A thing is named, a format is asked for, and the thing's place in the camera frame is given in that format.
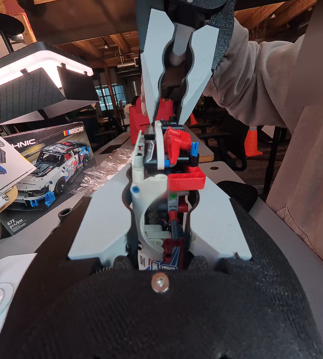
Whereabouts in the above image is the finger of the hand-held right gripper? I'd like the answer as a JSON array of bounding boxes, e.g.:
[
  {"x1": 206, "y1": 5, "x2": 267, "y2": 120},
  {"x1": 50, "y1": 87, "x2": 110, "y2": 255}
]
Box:
[
  {"x1": 171, "y1": 24, "x2": 219, "y2": 125},
  {"x1": 140, "y1": 8, "x2": 176, "y2": 125}
]

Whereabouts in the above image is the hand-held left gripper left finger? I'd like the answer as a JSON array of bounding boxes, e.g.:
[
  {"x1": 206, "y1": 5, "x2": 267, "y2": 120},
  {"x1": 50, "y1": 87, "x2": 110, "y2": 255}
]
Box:
[{"x1": 67, "y1": 164, "x2": 135, "y2": 261}]

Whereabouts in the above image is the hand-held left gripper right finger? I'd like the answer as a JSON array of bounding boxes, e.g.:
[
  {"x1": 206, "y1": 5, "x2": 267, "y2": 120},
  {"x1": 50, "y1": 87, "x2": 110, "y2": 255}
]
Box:
[{"x1": 188, "y1": 179, "x2": 252, "y2": 260}]

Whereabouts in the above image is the toy brick race car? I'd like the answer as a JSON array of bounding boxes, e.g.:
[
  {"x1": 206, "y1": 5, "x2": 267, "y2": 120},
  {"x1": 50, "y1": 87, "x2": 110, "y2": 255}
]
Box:
[{"x1": 131, "y1": 119, "x2": 207, "y2": 271}]

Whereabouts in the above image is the person's right forearm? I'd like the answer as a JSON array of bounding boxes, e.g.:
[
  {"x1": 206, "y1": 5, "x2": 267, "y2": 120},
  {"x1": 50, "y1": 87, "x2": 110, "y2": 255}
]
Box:
[{"x1": 204, "y1": 21, "x2": 319, "y2": 135}]

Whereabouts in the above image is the black mesh pad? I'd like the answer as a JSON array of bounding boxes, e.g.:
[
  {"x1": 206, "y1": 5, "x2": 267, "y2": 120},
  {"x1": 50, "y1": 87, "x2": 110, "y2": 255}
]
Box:
[{"x1": 217, "y1": 180, "x2": 259, "y2": 212}]

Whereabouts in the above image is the clear plastic bag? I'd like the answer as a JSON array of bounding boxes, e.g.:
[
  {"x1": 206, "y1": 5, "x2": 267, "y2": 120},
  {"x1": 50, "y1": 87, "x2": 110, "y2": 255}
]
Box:
[{"x1": 72, "y1": 149, "x2": 139, "y2": 194}]

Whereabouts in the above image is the toy car box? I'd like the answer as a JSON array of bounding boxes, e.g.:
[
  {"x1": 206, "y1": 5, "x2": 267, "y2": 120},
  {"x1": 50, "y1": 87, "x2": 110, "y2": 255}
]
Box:
[{"x1": 0, "y1": 122, "x2": 97, "y2": 236}]

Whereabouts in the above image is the person's beige hoodie torso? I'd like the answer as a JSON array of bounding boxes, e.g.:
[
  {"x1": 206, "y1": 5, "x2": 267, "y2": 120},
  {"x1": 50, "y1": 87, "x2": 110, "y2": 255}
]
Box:
[{"x1": 265, "y1": 0, "x2": 323, "y2": 270}]

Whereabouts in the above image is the studio light panel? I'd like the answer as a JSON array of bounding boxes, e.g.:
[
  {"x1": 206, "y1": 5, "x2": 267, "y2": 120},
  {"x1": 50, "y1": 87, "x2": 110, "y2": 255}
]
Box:
[{"x1": 0, "y1": 42, "x2": 100, "y2": 127}]

